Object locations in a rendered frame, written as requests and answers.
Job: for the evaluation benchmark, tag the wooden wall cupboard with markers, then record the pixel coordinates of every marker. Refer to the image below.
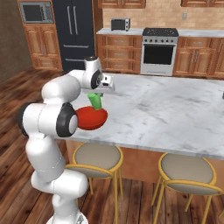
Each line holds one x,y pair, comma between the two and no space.
121,3
202,3

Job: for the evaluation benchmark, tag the red bowl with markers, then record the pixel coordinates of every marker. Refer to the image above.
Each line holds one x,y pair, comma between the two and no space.
92,118

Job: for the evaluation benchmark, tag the white wall socket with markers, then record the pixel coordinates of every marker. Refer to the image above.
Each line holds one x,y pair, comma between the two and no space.
184,16

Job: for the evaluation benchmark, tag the silver oven with black hob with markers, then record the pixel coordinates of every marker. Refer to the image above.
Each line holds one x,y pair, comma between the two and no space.
159,52

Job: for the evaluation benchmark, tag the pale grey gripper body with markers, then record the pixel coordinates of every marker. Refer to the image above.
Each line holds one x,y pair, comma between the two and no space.
100,89

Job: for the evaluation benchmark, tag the wooden kitchen island base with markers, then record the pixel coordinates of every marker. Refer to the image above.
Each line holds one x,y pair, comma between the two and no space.
137,164

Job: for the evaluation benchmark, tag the green cup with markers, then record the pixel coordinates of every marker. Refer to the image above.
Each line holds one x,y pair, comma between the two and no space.
95,101

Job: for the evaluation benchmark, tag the wooden tall cupboard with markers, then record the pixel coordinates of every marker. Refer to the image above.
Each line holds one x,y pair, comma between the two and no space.
43,43

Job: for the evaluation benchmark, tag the wooden base cupboard run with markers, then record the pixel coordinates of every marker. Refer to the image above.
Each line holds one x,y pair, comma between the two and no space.
201,57

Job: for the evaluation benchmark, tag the silver toaster oven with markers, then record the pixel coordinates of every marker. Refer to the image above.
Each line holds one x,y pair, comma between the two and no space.
119,24

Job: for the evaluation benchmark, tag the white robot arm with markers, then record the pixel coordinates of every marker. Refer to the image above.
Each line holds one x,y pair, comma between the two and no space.
43,119

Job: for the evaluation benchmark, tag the wooden drawer cupboard run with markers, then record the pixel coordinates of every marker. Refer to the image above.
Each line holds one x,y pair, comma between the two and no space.
119,54

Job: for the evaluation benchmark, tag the black fridge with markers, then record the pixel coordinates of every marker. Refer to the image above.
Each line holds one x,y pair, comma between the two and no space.
74,32

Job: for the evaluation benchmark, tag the yellow stool with beige seat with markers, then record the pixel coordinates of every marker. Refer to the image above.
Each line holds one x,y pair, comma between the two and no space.
96,156
186,169

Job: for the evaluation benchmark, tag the grey microwave oven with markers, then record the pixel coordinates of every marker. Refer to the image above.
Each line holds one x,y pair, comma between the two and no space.
35,12

